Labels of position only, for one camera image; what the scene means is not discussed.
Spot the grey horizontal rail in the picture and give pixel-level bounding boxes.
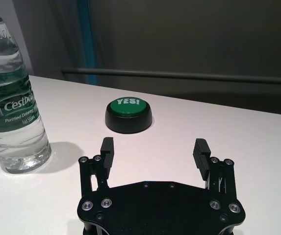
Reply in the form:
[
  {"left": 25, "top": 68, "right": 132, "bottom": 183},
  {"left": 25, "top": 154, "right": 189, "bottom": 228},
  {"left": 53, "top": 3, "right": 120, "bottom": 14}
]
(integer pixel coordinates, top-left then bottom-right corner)
[{"left": 61, "top": 68, "right": 281, "bottom": 86}]

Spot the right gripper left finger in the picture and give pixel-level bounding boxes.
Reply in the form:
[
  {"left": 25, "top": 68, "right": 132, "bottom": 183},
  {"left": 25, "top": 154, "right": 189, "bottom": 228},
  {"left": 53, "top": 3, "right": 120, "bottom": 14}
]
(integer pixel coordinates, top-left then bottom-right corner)
[{"left": 78, "top": 137, "right": 115, "bottom": 197}]

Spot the green YES push button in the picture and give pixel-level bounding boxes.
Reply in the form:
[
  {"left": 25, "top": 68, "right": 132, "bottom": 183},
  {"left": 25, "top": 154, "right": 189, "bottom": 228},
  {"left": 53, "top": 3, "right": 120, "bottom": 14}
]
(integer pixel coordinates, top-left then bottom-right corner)
[{"left": 104, "top": 97, "right": 153, "bottom": 135}]

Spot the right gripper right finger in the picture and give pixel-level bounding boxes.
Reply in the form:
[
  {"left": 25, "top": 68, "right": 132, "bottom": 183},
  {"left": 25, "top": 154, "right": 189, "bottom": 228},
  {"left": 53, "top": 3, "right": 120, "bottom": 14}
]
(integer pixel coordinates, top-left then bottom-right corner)
[{"left": 193, "top": 138, "right": 239, "bottom": 197}]

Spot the clear plastic water bottle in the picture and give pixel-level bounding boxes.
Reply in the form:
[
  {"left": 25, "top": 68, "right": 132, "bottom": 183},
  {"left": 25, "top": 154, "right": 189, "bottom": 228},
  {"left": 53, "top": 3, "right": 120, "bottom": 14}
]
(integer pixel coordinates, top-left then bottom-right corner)
[{"left": 0, "top": 0, "right": 52, "bottom": 175}]

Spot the blue vertical post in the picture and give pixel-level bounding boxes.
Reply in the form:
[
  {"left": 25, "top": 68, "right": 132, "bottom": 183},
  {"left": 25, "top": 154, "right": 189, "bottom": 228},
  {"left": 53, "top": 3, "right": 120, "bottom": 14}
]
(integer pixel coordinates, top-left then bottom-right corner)
[{"left": 75, "top": 0, "right": 99, "bottom": 86}]

